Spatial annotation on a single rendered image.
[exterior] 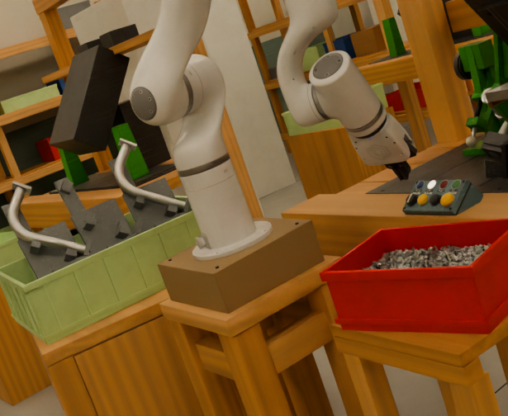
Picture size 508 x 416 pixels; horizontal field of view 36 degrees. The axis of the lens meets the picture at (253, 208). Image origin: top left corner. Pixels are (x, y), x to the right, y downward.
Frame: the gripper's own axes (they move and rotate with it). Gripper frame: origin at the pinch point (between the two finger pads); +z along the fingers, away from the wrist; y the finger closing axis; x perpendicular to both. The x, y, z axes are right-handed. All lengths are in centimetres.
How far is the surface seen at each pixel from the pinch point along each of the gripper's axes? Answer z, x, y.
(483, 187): 18.4, 6.8, 9.6
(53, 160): 246, 272, -551
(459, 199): 7.7, -3.6, 10.0
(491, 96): -10.4, 5.8, 21.9
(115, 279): 11, -16, -87
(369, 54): 334, 418, -273
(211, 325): 0, -36, -37
